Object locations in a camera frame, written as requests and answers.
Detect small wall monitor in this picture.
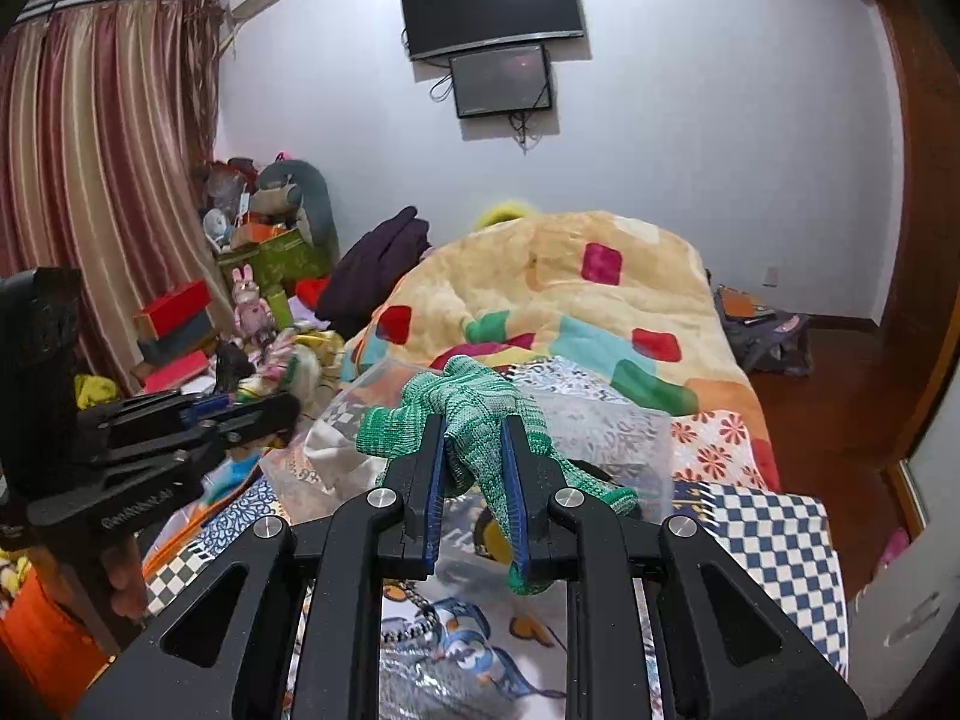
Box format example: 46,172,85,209
448,43,554,119

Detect green cardboard box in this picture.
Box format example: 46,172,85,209
216,229,317,295

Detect pink slipper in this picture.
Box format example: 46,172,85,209
876,527,911,572

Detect grey flat box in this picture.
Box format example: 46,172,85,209
136,313,220,370

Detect grey bag with orange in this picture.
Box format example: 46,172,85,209
711,285,812,377

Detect blue white checkered cloth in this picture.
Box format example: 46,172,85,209
670,480,854,682

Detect pink bunny doll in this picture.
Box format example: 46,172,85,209
230,265,275,347

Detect striped red beige curtain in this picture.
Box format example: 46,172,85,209
0,0,235,395

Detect person's left hand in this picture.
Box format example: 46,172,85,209
103,531,151,622

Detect black monitor cables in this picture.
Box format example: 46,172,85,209
508,111,545,156

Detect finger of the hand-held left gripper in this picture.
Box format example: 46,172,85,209
105,392,302,467
75,388,230,442

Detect large wall television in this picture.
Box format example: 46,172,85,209
398,0,587,62

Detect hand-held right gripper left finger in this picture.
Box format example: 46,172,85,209
71,412,451,720

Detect brown wooden door frame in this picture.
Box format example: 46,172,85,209
874,0,960,541

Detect grey plush toy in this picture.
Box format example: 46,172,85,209
247,156,340,271

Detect clear plastic storage box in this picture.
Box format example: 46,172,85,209
259,356,676,527

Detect red gift box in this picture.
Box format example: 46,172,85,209
133,280,213,340

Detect yellow plush toy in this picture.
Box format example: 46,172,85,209
472,199,538,230

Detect dark purple garment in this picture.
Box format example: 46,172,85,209
315,206,433,332

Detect pink flat box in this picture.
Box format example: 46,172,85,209
130,350,212,395

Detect yellow cloth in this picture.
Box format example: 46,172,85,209
73,373,122,412

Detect orange box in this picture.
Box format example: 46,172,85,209
0,555,110,717

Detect green knit glove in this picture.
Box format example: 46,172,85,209
355,355,640,597

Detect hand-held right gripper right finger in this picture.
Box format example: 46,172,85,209
501,414,867,720

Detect yellow patchwork fleece blanket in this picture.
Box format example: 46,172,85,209
341,210,781,492

